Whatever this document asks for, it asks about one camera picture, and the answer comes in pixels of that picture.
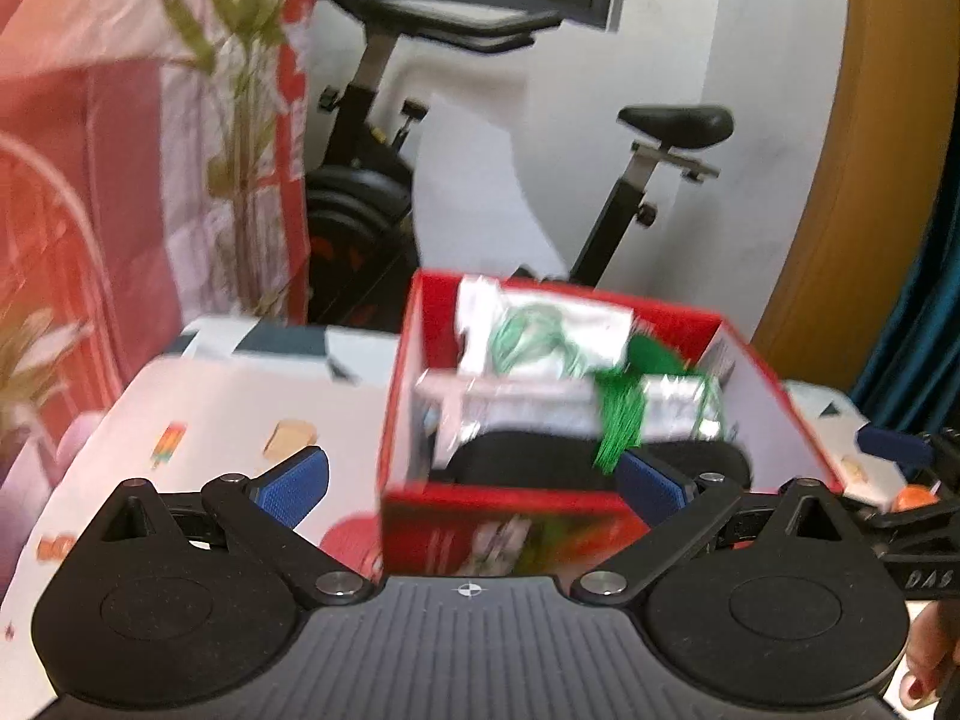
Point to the black exercise bike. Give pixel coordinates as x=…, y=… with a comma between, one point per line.
x=360, y=187

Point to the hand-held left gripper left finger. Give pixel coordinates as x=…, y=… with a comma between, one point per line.
x=296, y=484

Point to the black cloth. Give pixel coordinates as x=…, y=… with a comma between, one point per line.
x=540, y=457

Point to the person's right hand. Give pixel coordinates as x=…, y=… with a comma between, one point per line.
x=930, y=660

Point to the teal pleated curtain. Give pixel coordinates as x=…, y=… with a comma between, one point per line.
x=922, y=330

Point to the white curved paper sheet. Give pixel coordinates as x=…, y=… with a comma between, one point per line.
x=472, y=187

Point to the clear packet with green contents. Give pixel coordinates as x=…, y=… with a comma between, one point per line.
x=686, y=405

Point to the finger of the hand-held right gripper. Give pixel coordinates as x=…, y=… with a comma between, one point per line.
x=892, y=446
x=911, y=529

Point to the red plant printed backdrop cloth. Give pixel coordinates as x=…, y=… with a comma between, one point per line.
x=90, y=165

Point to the small orange toy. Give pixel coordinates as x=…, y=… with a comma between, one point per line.
x=916, y=499

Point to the white plastic packet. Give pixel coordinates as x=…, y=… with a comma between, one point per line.
x=517, y=405

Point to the red cardboard box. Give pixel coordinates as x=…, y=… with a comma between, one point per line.
x=480, y=532

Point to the wooden door panel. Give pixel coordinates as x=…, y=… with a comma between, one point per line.
x=855, y=165

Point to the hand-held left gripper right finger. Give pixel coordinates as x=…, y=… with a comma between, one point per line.
x=649, y=486

